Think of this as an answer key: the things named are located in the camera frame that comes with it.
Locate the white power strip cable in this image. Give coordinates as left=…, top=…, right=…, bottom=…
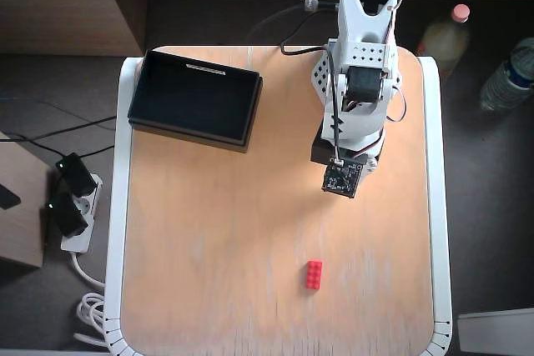
left=70, top=249, right=110, bottom=348

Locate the red lego block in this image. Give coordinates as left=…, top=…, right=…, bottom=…
left=303, top=259, right=326, bottom=290

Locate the thin black floor cable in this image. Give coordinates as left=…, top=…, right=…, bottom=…
left=23, top=138, right=118, bottom=163
left=0, top=116, right=118, bottom=143

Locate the brown wooden bed frame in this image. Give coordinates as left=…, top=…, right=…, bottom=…
left=0, top=0, right=534, bottom=57

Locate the clear plastic water bottle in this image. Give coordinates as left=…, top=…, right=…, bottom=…
left=479, top=37, right=534, bottom=113

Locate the light wooden box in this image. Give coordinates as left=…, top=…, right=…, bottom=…
left=0, top=130, right=49, bottom=269

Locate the black rectangular bin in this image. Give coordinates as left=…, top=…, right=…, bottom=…
left=127, top=49, right=264, bottom=154

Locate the small black flat object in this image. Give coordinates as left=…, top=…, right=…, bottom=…
left=0, top=183, right=21, bottom=211

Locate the black cable with silver plug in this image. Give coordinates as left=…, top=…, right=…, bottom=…
left=249, top=0, right=340, bottom=40

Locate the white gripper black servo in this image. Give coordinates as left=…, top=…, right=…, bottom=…
left=310, top=124, right=385, bottom=183

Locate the white table frame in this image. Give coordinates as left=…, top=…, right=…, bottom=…
left=103, top=55, right=454, bottom=356

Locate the white power strip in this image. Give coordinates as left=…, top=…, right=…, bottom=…
left=60, top=172, right=104, bottom=253

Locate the black power adapter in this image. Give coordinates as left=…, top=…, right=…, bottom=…
left=44, top=191, right=89, bottom=237
left=54, top=153, right=98, bottom=197

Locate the white flat box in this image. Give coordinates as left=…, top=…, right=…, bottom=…
left=456, top=308, right=534, bottom=355

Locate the yellow bottle pink cap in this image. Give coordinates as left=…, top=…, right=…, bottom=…
left=415, top=3, right=472, bottom=82

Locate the black camera circuit board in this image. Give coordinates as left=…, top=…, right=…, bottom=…
left=321, top=160, right=363, bottom=199

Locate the black camera cable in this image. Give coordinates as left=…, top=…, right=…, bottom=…
left=279, top=9, right=347, bottom=165

